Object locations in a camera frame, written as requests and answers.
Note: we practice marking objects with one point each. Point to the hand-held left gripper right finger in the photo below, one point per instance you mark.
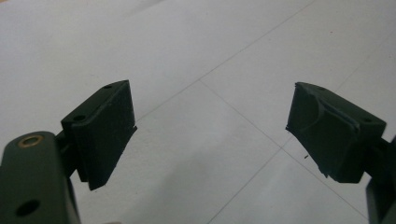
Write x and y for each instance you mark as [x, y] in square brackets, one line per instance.
[333, 137]

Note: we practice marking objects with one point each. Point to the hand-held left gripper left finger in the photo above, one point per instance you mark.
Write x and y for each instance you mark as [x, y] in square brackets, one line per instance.
[101, 133]

